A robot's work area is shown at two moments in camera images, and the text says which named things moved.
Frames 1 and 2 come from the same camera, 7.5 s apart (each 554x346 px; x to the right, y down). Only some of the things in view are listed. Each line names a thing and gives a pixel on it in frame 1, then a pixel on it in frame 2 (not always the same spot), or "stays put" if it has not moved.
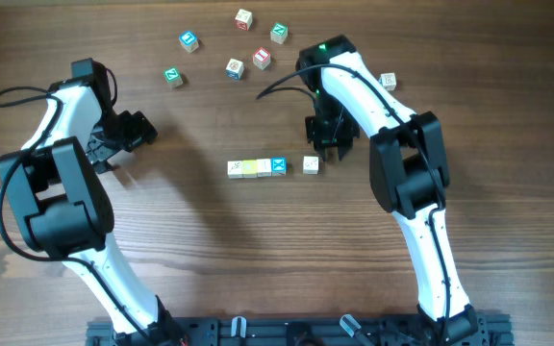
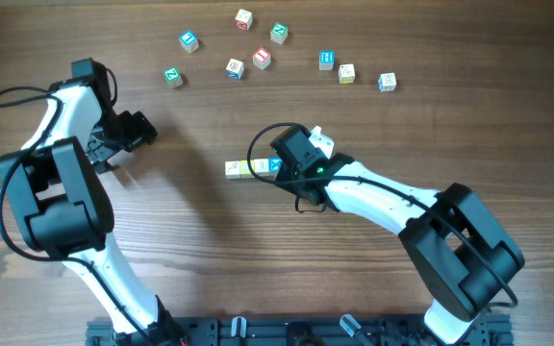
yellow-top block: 279,166 stays put
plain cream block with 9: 235,169 stays put
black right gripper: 343,139 → 283,178
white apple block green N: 264,167 stays put
